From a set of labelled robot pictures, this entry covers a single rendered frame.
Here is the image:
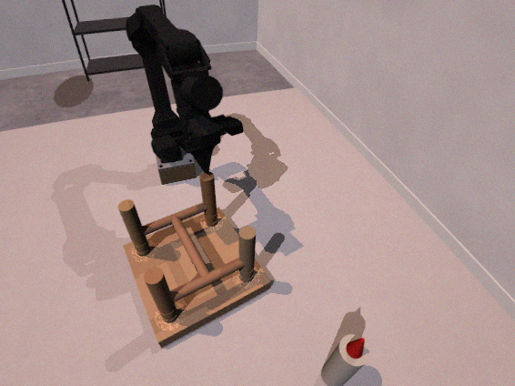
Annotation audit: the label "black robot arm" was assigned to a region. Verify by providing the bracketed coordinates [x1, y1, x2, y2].
[126, 5, 228, 149]

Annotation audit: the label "brown wooden stool seat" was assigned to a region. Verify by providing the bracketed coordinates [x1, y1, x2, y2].
[123, 207, 271, 348]

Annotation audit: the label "brown wooden stool legs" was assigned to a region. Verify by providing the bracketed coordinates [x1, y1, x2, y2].
[118, 172, 256, 323]

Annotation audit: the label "grey cylinder with red cone tip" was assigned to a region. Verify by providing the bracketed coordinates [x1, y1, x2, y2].
[321, 334, 369, 386]

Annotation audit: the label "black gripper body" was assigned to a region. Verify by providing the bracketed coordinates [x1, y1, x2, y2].
[151, 105, 244, 158]

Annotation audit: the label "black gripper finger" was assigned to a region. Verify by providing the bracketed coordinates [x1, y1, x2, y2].
[202, 145, 216, 173]
[180, 146, 207, 173]

